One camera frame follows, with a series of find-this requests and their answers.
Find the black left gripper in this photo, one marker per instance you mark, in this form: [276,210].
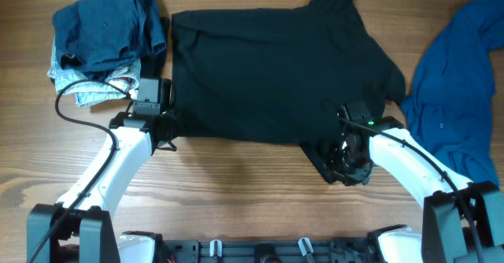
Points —
[175,131]

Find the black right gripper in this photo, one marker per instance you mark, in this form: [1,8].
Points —
[355,179]

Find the black polo shirt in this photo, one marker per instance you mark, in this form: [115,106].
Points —
[277,75]

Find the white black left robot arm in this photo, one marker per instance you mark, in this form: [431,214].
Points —
[78,226]

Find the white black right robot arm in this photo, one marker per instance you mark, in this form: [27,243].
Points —
[462,220]

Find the folded light grey garment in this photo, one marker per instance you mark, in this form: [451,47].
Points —
[126,78]

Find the folded black garment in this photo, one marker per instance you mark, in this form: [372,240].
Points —
[152,65]

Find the folded navy blue shirt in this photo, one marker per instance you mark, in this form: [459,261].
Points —
[101,35]

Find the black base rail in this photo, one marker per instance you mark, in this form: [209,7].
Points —
[338,250]

